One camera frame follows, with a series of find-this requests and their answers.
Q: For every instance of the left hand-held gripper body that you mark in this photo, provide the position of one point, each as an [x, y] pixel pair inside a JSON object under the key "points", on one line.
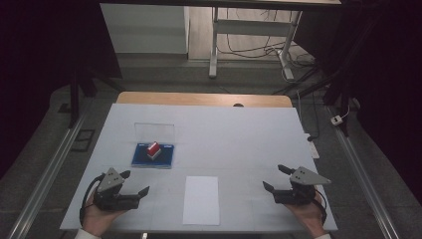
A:
{"points": [[111, 186]]}

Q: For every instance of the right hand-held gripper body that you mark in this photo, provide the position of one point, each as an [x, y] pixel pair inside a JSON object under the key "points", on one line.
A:
{"points": [[303, 186]]}

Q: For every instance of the red and white stamp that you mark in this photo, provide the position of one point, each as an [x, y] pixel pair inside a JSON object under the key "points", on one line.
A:
{"points": [[153, 150]]}

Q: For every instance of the white paper sheet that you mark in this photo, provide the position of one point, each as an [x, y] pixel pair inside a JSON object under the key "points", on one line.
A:
{"points": [[201, 200]]}

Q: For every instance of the person's right hand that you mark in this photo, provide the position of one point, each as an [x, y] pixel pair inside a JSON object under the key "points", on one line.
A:
{"points": [[313, 217]]}

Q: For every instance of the person's left hand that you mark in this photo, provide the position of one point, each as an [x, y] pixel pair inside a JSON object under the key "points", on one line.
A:
{"points": [[96, 219]]}

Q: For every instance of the large white board mat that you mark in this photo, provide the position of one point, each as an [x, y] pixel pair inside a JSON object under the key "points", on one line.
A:
{"points": [[232, 139]]}

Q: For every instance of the black round table grommet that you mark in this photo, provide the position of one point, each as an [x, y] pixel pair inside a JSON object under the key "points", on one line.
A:
{"points": [[238, 105]]}

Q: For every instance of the black metal stand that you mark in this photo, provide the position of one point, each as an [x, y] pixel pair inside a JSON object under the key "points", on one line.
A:
{"points": [[338, 93], [74, 96]]}

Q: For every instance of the wooden table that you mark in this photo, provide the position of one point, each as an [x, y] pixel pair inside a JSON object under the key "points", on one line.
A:
{"points": [[199, 99]]}

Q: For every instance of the dark curtain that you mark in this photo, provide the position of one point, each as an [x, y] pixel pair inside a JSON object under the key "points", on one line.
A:
{"points": [[40, 49], [391, 83]]}

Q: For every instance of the white cabinet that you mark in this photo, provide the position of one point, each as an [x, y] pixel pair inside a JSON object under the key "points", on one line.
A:
{"points": [[146, 28]]}

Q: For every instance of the black floor outlet frame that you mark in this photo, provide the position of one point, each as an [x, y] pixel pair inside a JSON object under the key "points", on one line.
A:
{"points": [[83, 140]]}

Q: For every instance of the aluminium rail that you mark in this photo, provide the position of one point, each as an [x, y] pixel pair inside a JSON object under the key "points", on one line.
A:
{"points": [[365, 172], [49, 169]]}

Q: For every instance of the white desk frame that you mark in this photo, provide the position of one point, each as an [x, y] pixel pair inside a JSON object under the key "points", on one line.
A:
{"points": [[249, 28]]}

